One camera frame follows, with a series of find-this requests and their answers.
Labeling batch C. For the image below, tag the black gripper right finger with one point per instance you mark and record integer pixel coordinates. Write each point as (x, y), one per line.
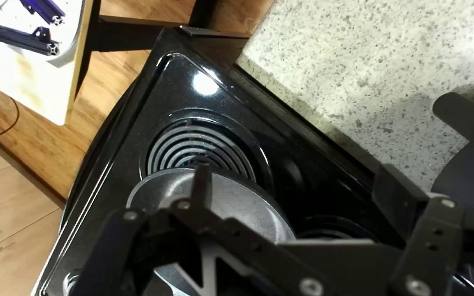
(437, 234)

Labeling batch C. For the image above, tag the black frying pan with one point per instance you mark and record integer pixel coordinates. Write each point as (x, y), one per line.
(232, 198)

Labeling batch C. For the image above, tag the black electric stove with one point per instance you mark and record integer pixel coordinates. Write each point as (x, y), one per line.
(192, 107)

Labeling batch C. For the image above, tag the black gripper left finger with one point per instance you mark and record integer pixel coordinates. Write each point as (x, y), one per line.
(220, 255)

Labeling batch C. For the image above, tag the white board with blue clamps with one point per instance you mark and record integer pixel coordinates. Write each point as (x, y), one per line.
(41, 50)

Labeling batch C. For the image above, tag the wooden lower cabinet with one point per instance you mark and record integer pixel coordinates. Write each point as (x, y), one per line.
(54, 153)

